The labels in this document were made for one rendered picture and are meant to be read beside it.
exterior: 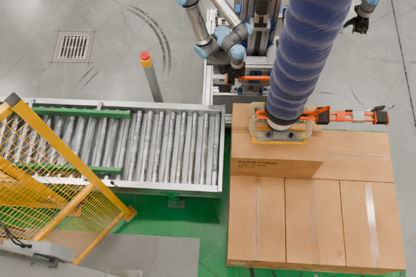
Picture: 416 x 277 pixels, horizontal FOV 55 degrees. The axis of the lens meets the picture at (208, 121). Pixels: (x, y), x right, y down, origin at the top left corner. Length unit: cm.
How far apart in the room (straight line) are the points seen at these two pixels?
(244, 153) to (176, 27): 208
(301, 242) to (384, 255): 55
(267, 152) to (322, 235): 74
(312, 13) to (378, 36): 303
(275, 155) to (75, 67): 242
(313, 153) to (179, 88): 171
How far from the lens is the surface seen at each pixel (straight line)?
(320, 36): 164
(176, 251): 345
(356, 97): 407
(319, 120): 249
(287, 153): 266
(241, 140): 266
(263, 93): 365
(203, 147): 306
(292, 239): 293
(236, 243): 289
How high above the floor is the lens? 341
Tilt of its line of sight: 65 degrees down
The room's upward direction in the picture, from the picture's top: 4 degrees counter-clockwise
